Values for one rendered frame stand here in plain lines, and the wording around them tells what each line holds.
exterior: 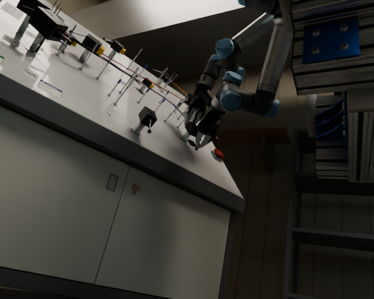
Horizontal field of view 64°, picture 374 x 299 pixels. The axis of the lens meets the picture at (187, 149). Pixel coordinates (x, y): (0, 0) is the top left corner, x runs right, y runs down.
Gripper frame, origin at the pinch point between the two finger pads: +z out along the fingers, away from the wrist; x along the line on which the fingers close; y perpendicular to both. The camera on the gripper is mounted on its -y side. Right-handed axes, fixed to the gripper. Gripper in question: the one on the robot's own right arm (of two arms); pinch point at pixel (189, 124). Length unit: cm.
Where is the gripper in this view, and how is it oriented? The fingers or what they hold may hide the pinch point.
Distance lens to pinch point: 144.4
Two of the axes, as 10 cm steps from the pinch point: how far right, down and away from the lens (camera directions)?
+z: -4.3, 9.0, 0.2
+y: -6.0, -3.0, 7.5
